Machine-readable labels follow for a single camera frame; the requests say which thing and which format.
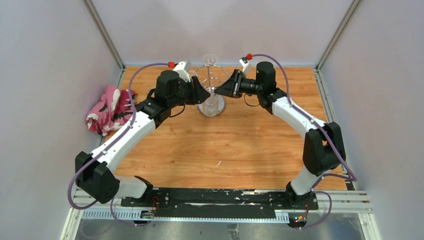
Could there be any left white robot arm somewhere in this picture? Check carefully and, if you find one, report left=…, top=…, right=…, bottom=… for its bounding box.
left=72, top=70, right=211, bottom=207

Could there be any pink camouflage cloth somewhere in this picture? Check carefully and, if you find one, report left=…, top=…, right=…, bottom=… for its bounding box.
left=85, top=85, right=137, bottom=137

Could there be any aluminium frame rail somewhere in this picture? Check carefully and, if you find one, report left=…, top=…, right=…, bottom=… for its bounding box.
left=70, top=187, right=372, bottom=225

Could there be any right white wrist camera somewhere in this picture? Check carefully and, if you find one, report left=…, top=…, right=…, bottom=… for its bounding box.
left=239, top=56, right=252, bottom=77

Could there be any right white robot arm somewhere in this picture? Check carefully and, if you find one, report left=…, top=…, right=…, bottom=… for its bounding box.
left=214, top=61, right=346, bottom=209

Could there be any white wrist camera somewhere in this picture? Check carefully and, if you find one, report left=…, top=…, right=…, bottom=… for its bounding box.
left=173, top=60, right=192, bottom=83
left=239, top=56, right=252, bottom=77

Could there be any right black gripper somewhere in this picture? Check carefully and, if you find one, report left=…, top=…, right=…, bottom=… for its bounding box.
left=214, top=69, right=263, bottom=99

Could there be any chrome wine glass rack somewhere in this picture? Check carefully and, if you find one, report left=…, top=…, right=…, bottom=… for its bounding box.
left=194, top=64, right=228, bottom=118

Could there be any clear wine glass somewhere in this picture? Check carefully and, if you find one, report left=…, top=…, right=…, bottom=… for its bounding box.
left=202, top=94, right=219, bottom=117
left=203, top=53, right=219, bottom=66

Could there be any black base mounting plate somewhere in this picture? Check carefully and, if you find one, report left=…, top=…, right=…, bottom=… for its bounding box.
left=120, top=187, right=319, bottom=219

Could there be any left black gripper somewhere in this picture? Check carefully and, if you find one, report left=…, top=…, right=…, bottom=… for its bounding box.
left=168, top=76, right=211, bottom=109

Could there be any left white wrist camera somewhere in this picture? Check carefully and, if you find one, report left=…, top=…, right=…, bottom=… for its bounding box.
left=173, top=60, right=192, bottom=83

